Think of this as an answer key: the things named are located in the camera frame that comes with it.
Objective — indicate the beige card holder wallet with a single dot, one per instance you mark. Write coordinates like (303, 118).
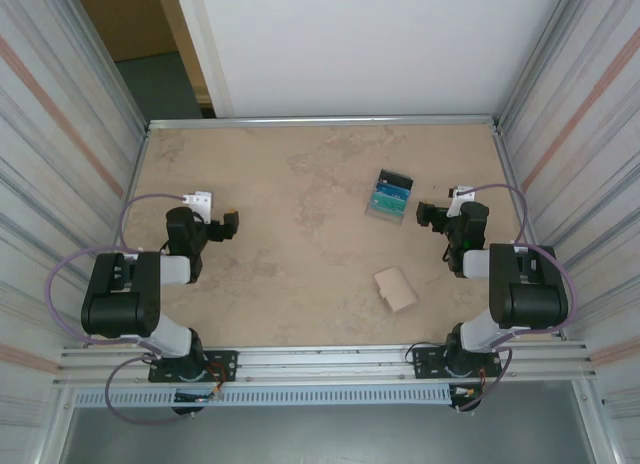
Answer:
(396, 290)

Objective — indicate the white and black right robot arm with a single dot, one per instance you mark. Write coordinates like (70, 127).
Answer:
(530, 294)

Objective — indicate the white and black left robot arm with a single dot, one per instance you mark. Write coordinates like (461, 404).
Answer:
(120, 309)

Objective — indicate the teal credit card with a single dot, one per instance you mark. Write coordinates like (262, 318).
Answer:
(387, 202)

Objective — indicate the black credit card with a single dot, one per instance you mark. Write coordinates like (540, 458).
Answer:
(395, 178)

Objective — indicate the clear acrylic card stand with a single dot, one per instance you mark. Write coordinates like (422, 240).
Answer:
(382, 219)

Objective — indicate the brown wooden door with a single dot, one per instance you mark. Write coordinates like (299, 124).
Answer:
(125, 19)

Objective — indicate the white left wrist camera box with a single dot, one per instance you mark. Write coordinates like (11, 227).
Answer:
(200, 199)

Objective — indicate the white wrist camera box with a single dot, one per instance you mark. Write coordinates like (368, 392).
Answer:
(462, 194)
(200, 199)

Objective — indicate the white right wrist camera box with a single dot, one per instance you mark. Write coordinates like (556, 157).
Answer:
(462, 194)

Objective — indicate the aluminium table side rail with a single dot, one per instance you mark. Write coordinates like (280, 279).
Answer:
(505, 156)

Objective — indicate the aluminium table end rail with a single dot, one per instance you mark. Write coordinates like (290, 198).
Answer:
(325, 121)

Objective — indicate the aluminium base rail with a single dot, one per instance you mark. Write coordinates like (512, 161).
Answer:
(325, 366)

